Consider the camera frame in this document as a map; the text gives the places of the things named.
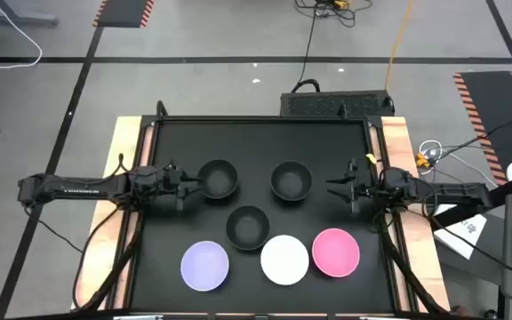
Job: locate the black metal table frame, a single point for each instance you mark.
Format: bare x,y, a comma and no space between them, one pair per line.
260,119

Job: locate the black hazard-striped floor mat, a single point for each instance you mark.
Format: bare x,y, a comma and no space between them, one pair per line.
496,115
122,12

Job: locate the white bowl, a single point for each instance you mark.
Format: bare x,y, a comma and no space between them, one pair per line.
285,260

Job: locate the yellow tag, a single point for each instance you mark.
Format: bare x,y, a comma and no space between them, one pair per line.
371,158

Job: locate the grey table foot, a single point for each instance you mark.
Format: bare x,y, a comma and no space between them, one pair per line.
20,18

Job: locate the purple bowl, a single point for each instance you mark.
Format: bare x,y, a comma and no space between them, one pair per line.
205,266

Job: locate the black bowl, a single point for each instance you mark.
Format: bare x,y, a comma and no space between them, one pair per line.
247,227
291,181
218,180

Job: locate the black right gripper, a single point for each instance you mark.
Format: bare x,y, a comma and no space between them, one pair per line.
354,186

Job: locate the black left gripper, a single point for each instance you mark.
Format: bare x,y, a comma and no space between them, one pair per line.
173,186

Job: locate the yellow connector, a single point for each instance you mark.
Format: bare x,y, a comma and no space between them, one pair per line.
422,161

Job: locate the black computer case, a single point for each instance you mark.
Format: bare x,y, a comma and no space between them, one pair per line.
336,104

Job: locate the white paper sheet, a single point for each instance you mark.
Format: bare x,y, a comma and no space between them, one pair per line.
465,233

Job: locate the yellow power plug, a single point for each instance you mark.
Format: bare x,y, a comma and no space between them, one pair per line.
341,4

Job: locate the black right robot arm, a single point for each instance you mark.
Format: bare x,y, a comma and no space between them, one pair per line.
453,191

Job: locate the pink bowl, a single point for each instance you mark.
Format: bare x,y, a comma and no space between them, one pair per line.
336,252

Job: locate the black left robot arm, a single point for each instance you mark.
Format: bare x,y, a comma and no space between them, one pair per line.
74,189

